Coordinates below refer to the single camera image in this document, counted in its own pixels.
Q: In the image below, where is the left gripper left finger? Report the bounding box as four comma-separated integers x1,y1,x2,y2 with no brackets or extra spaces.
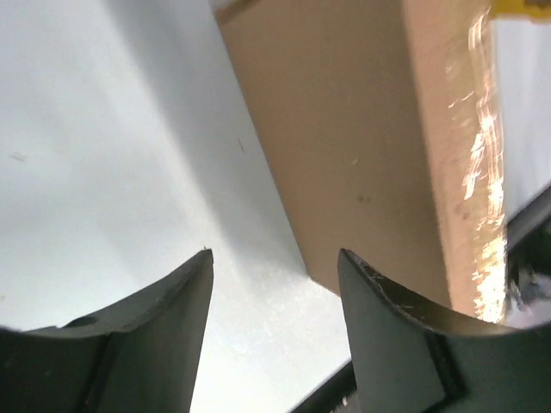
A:
1,250,214,412

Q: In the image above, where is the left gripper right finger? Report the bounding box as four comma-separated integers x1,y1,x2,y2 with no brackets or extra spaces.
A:
337,250,550,412

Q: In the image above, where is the brown cardboard express box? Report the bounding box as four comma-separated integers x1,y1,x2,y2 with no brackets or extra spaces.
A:
214,1,506,323

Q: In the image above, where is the yellow utility knife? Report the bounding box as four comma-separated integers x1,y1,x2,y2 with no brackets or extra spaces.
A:
490,0,551,23

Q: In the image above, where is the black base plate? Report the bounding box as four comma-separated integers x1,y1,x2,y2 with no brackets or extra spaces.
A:
297,190,550,412

